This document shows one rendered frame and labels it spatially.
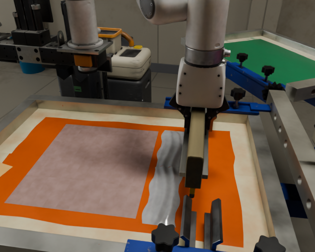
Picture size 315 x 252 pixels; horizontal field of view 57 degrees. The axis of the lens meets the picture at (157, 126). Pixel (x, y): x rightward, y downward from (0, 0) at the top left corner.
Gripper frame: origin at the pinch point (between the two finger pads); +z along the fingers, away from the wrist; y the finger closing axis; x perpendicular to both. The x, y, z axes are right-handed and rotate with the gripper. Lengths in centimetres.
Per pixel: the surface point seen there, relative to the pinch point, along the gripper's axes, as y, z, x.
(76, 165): 30.0, 14.1, 2.8
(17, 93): 201, 112, -214
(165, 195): 5.7, 13.2, 10.7
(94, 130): 30.9, 14.2, -14.0
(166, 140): 8.2, 13.7, -11.7
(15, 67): 250, 113, -292
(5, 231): 33.9, 10.5, 26.7
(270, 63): -34, 14, -84
